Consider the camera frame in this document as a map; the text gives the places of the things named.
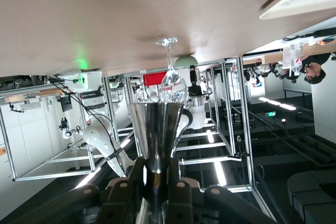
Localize red panel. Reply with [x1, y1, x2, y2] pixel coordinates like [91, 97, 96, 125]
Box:
[143, 72, 169, 87]

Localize person in black shirt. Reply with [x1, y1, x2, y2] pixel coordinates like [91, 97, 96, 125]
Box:
[301, 52, 333, 86]

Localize white ceiling light strip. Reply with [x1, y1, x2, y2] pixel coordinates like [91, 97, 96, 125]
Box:
[214, 160, 227, 187]
[76, 167, 102, 189]

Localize brown table mat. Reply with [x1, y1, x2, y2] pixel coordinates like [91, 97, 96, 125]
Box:
[0, 0, 336, 78]

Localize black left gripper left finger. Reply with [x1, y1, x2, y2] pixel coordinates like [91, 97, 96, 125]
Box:
[10, 157, 145, 224]

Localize small white background robot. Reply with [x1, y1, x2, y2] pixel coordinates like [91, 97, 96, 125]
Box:
[58, 118, 82, 141]

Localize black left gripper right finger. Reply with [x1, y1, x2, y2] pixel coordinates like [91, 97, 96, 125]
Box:
[167, 157, 276, 224]

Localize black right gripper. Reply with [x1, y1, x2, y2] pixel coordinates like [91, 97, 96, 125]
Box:
[186, 65, 205, 98]

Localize clear wine glass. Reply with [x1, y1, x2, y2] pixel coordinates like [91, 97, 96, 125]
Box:
[155, 37, 188, 104]

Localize small black monitor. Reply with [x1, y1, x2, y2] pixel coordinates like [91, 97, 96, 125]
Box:
[59, 94, 73, 113]

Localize pale green bowl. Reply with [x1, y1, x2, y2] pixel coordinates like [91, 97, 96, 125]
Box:
[174, 55, 199, 69]

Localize black ceiling duct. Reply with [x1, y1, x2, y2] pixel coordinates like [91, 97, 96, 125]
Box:
[287, 168, 336, 224]

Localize steel double jigger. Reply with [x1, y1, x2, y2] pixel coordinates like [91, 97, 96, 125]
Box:
[128, 102, 184, 224]

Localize aluminium cage frame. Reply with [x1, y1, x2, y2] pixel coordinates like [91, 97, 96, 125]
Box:
[0, 56, 254, 192]

